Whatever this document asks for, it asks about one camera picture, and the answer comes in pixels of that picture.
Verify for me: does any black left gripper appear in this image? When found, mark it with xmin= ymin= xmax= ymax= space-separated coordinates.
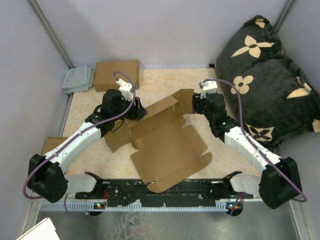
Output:
xmin=113 ymin=94 xmax=148 ymax=122

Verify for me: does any brown cardboard box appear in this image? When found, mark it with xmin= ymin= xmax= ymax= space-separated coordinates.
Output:
xmin=93 ymin=59 xmax=140 ymax=92
xmin=104 ymin=89 xmax=212 ymax=193

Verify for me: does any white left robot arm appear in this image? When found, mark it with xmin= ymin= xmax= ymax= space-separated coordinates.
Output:
xmin=22 ymin=89 xmax=147 ymax=203

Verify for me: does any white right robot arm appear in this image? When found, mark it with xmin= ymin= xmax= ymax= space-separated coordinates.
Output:
xmin=192 ymin=93 xmax=302 ymax=209

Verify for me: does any folded brown cardboard box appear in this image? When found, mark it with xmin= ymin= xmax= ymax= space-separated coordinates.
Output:
xmin=93 ymin=59 xmax=140 ymax=92

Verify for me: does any grey folded cloth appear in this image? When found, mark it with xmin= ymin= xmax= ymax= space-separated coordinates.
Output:
xmin=61 ymin=64 xmax=94 ymax=94

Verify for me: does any black floral pillow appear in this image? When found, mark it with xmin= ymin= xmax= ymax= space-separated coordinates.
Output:
xmin=215 ymin=15 xmax=320 ymax=149

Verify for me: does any white board corner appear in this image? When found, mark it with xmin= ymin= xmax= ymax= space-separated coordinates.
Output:
xmin=17 ymin=217 xmax=60 ymax=240

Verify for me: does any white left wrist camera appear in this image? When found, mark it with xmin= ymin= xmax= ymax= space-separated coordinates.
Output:
xmin=116 ymin=78 xmax=134 ymax=101

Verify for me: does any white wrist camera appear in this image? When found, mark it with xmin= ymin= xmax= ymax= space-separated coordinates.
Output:
xmin=199 ymin=79 xmax=218 ymax=99
xmin=116 ymin=78 xmax=134 ymax=101

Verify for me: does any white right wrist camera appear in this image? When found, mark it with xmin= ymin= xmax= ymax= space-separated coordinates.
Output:
xmin=199 ymin=79 xmax=218 ymax=99

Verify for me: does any aluminium frame rail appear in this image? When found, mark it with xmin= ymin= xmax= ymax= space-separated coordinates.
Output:
xmin=18 ymin=179 xmax=313 ymax=240

